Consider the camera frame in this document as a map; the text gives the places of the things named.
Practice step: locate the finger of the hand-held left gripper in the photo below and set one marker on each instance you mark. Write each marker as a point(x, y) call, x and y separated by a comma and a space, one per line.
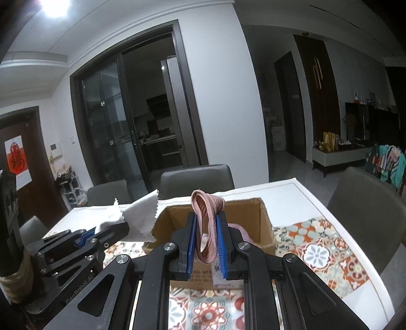
point(111, 233)
point(84, 238)

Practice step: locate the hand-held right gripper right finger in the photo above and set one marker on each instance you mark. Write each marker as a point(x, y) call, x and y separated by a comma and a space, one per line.
point(222, 250)

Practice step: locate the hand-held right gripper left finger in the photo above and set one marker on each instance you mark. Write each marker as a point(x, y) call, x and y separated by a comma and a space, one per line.
point(192, 247)

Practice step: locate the purple fluffy cloth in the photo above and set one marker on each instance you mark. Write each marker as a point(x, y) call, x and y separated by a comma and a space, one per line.
point(241, 233)

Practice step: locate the white cloth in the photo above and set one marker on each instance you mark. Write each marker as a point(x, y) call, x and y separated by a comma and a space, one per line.
point(139, 215)

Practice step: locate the brown cardboard box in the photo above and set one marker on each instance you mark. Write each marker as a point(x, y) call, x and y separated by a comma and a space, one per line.
point(177, 215)

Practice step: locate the pink ribbed headband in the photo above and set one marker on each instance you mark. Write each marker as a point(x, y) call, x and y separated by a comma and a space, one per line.
point(206, 203)

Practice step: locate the grey chair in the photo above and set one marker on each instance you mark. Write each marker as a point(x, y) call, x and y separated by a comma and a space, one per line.
point(107, 193)
point(196, 181)
point(33, 228)
point(364, 215)

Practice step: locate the white shoe rack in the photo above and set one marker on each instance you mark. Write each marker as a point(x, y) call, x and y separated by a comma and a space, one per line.
point(71, 193)

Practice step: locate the brown entrance door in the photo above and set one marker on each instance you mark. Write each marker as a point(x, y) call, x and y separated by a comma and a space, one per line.
point(41, 177)

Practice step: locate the red paper door decoration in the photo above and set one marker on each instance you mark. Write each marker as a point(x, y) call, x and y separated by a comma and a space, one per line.
point(19, 161)

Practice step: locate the sliding glass door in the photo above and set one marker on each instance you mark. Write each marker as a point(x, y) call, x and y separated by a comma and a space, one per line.
point(104, 120)

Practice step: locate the silver refrigerator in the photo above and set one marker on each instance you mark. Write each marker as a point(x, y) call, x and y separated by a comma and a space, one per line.
point(173, 111)

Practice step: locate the white sideboard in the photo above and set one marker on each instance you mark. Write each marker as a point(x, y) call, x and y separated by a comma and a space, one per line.
point(339, 158)

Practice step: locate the yellow boxes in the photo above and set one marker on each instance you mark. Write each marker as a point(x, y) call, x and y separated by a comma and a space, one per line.
point(329, 141)

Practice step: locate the dark interior door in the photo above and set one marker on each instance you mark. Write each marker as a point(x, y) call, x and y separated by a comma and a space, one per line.
point(290, 111)

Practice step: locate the dark wooden cabinet door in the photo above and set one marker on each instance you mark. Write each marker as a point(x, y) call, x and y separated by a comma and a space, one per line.
point(320, 104)

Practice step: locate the colourful clothes pile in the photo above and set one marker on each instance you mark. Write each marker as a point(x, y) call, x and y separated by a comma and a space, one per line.
point(387, 165)

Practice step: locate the black display cabinet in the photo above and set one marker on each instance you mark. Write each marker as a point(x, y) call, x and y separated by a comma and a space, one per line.
point(377, 127)

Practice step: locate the ceiling light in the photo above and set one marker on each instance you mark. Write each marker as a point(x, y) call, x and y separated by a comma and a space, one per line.
point(57, 7)

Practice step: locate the white wall intercom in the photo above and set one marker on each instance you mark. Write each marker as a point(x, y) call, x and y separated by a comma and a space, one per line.
point(56, 150)

